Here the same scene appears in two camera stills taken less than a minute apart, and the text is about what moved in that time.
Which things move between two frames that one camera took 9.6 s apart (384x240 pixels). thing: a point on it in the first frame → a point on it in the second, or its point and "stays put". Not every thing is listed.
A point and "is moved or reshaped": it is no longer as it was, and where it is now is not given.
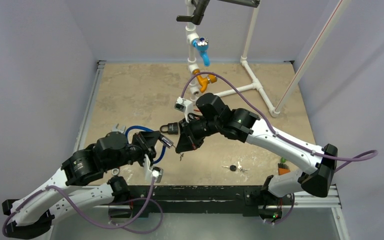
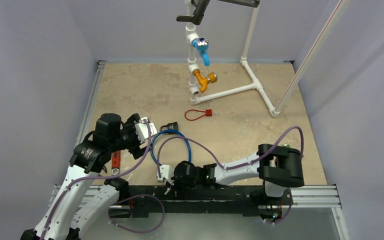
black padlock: x=172 y=128 stays put
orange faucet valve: x=204 y=81 stays put
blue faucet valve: x=201 y=44 stays put
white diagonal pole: x=311 y=52 stays put
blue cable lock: x=165 y=142 is moved or reshaped
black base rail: x=190 y=199 stays put
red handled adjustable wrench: x=115 y=171 → x=115 y=162
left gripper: x=147 y=141 → x=136 y=150
